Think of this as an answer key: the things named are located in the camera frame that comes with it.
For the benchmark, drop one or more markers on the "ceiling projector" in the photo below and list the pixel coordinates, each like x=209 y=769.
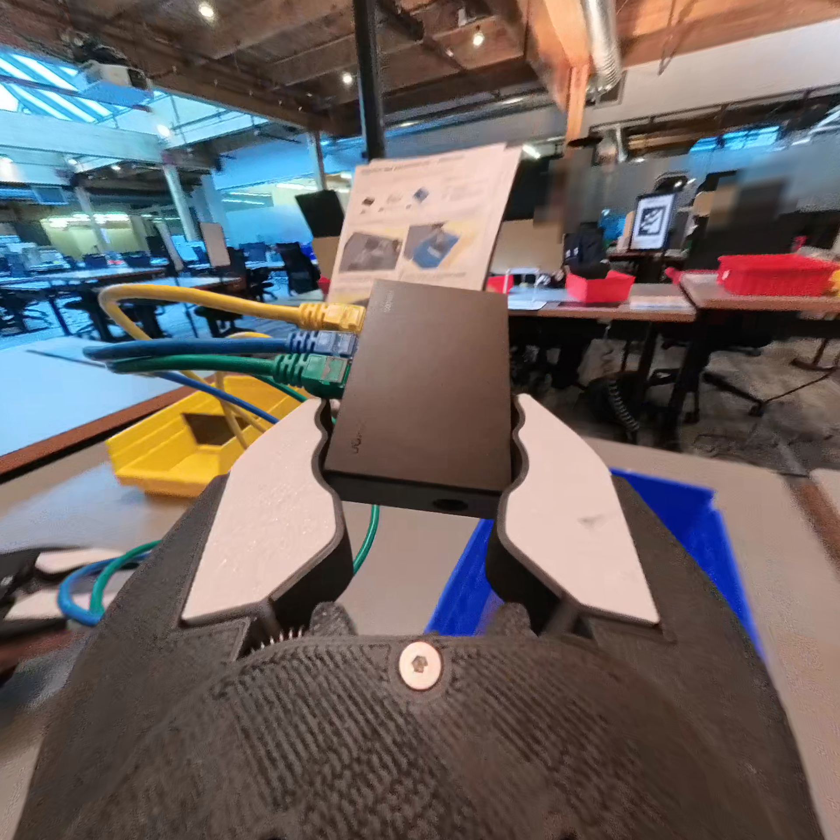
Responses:
x=115 y=75

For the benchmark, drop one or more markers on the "large red plastic bin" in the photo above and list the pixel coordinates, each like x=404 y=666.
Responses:
x=774 y=275

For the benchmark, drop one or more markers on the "display with printed tag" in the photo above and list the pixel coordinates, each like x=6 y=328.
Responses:
x=653 y=222

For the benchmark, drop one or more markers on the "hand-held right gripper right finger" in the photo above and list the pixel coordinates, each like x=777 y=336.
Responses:
x=577 y=518

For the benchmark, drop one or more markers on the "black network switch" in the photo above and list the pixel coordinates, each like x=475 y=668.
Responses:
x=426 y=394

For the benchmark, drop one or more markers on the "wooden edged work table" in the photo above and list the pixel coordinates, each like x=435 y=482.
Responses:
x=604 y=310
x=754 y=303

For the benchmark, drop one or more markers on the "large white table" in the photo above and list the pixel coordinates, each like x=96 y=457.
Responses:
x=59 y=394

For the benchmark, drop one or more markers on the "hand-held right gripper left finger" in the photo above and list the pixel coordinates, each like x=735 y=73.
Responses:
x=262 y=518

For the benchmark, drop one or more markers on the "black monitor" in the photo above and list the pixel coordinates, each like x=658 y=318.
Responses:
x=321 y=213

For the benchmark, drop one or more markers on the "blue plastic bin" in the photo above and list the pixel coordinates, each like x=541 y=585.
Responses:
x=689 y=512

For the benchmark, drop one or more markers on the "small red plastic bin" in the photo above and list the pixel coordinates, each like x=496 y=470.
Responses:
x=597 y=289

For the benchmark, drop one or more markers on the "silver ventilation duct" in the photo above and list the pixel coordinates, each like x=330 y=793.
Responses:
x=604 y=46

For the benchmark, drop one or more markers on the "black office chair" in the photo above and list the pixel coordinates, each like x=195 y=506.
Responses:
x=295 y=266

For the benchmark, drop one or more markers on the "black support pole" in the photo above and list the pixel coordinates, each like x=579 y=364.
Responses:
x=369 y=79

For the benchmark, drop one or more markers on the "printed instruction sheet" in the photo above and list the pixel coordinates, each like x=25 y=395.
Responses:
x=426 y=197

